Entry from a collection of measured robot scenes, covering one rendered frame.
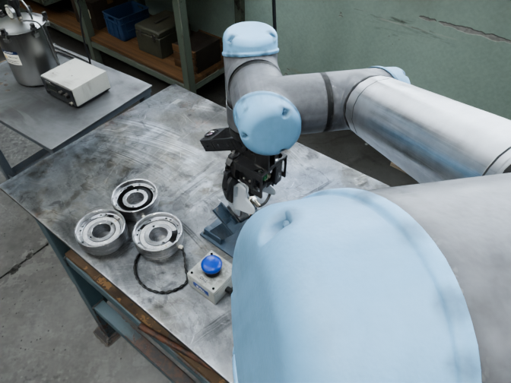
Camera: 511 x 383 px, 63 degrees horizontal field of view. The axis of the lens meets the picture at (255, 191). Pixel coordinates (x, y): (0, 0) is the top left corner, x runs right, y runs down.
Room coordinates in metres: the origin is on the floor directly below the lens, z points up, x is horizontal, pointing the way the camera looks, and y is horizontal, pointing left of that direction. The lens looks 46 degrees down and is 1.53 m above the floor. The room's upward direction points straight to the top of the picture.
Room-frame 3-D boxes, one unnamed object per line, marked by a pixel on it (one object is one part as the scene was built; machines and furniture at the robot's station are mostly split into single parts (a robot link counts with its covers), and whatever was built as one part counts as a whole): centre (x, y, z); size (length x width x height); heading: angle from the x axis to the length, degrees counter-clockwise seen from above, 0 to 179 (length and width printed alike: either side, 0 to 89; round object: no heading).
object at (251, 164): (0.53, 0.00, 1.07); 0.09 x 0.08 x 0.12; 51
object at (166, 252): (0.55, 0.21, 0.82); 0.10 x 0.10 x 0.04
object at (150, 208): (0.65, 0.28, 0.82); 0.10 x 0.10 x 0.04
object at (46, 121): (1.37, 0.78, 0.34); 0.67 x 0.46 x 0.68; 56
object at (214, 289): (0.44, 0.08, 0.82); 0.08 x 0.07 x 0.05; 52
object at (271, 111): (0.44, -0.03, 1.22); 0.11 x 0.11 x 0.08; 9
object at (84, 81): (1.38, 0.75, 0.83); 0.41 x 0.19 x 0.30; 56
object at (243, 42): (0.53, 0.01, 1.23); 0.09 x 0.08 x 0.11; 9
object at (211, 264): (0.44, 0.08, 0.85); 0.04 x 0.04 x 0.05
